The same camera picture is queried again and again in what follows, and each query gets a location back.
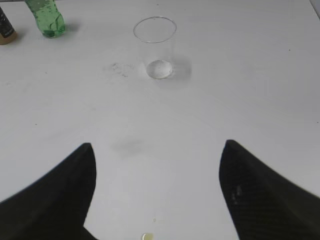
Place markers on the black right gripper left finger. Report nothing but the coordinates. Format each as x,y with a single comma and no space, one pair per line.
55,206

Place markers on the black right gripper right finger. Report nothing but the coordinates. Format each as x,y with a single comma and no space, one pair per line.
264,205

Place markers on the orange juice bottle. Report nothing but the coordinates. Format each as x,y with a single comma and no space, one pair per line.
7,32

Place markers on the transparent plastic cup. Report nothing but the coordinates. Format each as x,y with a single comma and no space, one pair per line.
156,39

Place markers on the green soda bottle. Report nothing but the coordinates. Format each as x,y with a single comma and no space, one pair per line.
48,19

